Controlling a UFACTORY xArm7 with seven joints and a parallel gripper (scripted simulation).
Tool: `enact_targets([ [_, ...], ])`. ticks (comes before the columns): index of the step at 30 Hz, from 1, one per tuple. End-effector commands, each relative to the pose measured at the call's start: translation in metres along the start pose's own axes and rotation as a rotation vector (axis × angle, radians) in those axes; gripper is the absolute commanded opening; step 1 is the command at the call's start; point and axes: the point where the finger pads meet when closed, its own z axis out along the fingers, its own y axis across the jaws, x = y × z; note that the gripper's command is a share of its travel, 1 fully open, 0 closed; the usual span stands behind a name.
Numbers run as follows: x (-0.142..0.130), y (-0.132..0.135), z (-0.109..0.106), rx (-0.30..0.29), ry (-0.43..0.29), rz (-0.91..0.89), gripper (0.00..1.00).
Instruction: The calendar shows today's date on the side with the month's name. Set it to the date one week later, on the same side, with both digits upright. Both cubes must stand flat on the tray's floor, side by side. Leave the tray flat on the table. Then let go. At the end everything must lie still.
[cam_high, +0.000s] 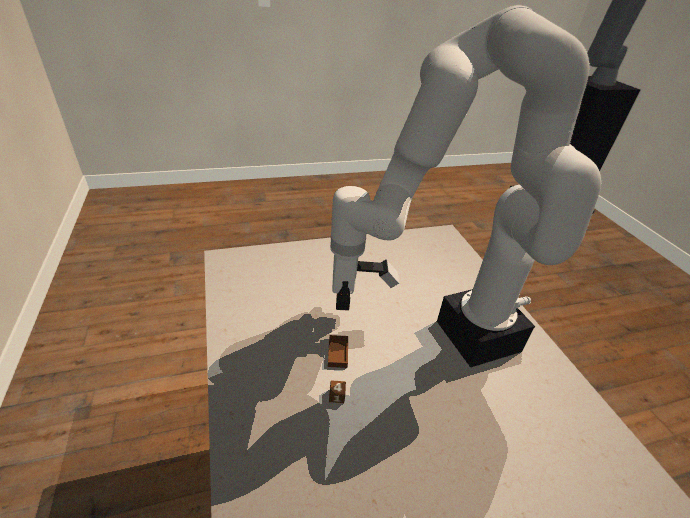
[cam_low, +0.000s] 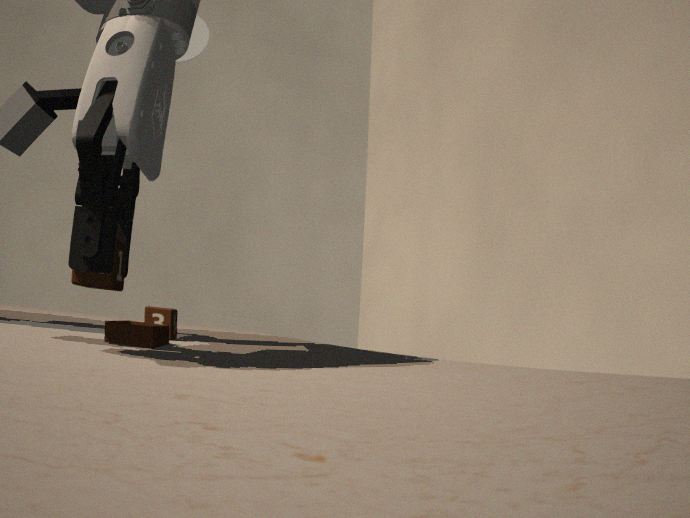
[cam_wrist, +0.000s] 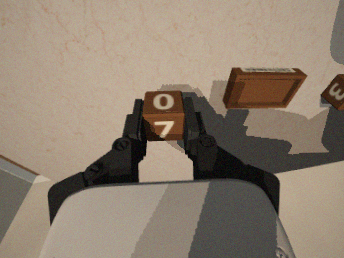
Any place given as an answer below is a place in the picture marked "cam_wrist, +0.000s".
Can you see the dark brown cube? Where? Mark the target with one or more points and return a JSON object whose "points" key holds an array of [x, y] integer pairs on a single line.
{"points": [[334, 93], [164, 115]]}

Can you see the brown wooden tray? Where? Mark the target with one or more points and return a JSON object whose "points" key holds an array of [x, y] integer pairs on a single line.
{"points": [[262, 87]]}

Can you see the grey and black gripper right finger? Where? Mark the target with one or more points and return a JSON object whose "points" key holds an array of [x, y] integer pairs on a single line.
{"points": [[208, 158]]}

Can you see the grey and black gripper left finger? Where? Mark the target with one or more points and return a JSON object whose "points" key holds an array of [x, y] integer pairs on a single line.
{"points": [[120, 164]]}

